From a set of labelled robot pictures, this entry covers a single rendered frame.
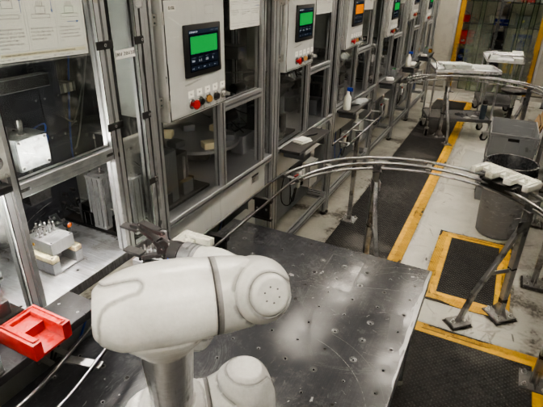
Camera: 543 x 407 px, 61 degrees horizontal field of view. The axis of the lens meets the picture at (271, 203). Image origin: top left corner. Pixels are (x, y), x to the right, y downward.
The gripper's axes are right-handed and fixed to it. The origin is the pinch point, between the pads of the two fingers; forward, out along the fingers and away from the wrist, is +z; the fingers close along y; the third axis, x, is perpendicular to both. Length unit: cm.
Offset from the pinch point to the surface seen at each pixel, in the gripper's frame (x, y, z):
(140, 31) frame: -38, 57, 22
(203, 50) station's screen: -71, 48, 18
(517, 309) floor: -188, -112, -134
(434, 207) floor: -312, -112, -63
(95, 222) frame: -25, -18, 44
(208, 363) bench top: -3, -44, -25
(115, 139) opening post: -20.3, 23.4, 21.5
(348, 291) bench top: -65, -44, -55
